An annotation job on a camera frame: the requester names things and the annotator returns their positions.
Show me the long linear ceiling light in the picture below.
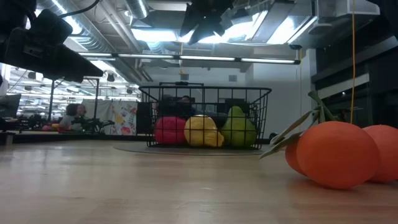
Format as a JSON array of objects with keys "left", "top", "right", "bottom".
[{"left": 77, "top": 52, "right": 302, "bottom": 65}]

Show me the dark background monitor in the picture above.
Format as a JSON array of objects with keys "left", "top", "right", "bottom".
[{"left": 0, "top": 93, "right": 22, "bottom": 119}]

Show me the yellow hanging cord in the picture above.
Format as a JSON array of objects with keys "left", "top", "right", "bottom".
[{"left": 350, "top": 0, "right": 356, "bottom": 124}]

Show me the black shelving unit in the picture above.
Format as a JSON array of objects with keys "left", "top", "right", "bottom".
[{"left": 312, "top": 30, "right": 398, "bottom": 130}]

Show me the silver air duct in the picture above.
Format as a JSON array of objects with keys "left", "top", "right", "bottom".
[{"left": 124, "top": 0, "right": 150, "bottom": 20}]

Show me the person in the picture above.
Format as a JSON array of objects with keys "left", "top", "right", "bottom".
[
  {"left": 58, "top": 103, "right": 90, "bottom": 131},
  {"left": 178, "top": 95, "right": 197, "bottom": 116}
]

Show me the black wire basket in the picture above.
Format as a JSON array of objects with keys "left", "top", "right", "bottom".
[{"left": 138, "top": 85, "right": 273, "bottom": 151}]

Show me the colourful painted banner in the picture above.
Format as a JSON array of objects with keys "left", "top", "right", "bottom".
[{"left": 81, "top": 99, "right": 138, "bottom": 135}]

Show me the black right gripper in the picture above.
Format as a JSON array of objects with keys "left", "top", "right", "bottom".
[{"left": 179, "top": 0, "right": 235, "bottom": 45}]

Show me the tall black background frame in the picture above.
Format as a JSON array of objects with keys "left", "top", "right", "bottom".
[{"left": 48, "top": 77, "right": 100, "bottom": 122}]

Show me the red bell pepper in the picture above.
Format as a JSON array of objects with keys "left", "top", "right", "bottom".
[{"left": 153, "top": 116, "right": 188, "bottom": 146}]

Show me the orange cluster with leaves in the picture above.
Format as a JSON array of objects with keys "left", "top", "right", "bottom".
[{"left": 259, "top": 90, "right": 398, "bottom": 190}]

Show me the yellow star fruit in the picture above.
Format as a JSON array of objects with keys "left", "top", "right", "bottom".
[{"left": 183, "top": 114, "right": 224, "bottom": 148}]

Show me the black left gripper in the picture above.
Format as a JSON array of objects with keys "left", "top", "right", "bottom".
[{"left": 0, "top": 0, "right": 104, "bottom": 84}]

